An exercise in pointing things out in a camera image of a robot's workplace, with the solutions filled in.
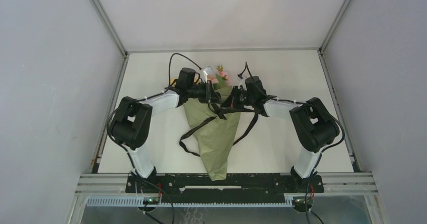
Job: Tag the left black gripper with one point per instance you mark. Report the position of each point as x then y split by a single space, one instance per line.
210 94

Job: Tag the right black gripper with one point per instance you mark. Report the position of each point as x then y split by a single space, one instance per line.
232 102

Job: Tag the pink rose stem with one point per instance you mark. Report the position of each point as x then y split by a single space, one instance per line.
221 78

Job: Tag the black printed ribbon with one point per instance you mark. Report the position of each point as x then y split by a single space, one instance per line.
214 133

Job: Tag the green orange wrapping paper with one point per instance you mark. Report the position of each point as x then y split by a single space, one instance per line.
216 165

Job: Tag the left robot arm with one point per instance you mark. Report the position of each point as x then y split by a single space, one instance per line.
129 124

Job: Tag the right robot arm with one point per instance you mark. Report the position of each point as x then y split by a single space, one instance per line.
317 129

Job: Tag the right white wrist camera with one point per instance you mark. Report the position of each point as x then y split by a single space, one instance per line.
242 84

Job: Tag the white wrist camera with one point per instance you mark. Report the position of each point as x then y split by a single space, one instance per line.
207 73
242 84

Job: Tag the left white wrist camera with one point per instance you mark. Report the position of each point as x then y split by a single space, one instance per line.
207 73

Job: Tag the black mounting rail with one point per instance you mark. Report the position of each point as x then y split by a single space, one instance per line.
267 188

